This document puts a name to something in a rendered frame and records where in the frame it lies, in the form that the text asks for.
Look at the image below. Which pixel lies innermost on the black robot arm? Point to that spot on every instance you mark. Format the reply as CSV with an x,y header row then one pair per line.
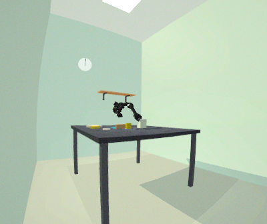
x,y
131,106

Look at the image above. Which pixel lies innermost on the tan wooden plank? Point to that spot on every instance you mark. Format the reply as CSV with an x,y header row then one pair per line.
x,y
120,126

